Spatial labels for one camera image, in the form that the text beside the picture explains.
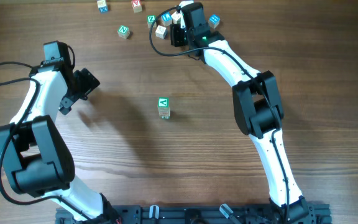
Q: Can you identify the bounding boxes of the red V wooden block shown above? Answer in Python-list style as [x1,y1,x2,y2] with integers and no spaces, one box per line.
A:
[131,0,142,13]

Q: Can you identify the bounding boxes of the green W wooden block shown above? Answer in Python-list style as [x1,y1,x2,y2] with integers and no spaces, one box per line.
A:
[158,107,170,113]

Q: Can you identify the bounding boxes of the white green-sided wooden block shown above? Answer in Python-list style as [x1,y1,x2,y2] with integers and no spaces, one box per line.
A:
[157,97,170,108]

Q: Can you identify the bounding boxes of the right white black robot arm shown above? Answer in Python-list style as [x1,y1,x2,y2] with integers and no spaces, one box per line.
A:
[171,1,305,221]

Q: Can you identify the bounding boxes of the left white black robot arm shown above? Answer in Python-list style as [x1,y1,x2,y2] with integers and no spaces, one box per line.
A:
[0,41,121,223]

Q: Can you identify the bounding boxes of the white blue-sided wooden block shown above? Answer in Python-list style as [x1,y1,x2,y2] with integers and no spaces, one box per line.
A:
[155,25,167,39]

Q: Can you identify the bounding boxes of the blue arrows wooden block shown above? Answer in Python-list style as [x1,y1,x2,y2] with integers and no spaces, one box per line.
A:
[208,14,221,29]

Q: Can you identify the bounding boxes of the plain top wooden block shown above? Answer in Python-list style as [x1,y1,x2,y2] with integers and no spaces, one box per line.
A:
[172,11,181,24]

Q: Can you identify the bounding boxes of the blue L wooden block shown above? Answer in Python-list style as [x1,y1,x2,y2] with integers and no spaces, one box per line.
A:
[161,12,172,27]

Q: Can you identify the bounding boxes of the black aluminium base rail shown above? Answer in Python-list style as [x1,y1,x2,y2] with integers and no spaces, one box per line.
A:
[55,204,333,224]

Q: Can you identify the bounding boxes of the green N wooden block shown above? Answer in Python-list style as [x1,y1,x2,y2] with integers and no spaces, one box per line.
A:
[117,25,131,39]

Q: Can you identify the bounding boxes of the green Z wooden block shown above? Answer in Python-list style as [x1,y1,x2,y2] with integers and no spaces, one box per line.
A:
[147,15,157,28]

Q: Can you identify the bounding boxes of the blue X wooden block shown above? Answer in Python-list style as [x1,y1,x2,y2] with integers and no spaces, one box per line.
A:
[97,0,109,13]

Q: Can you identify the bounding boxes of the red 6 wooden block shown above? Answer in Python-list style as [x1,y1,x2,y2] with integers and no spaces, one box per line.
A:
[159,113,170,117]

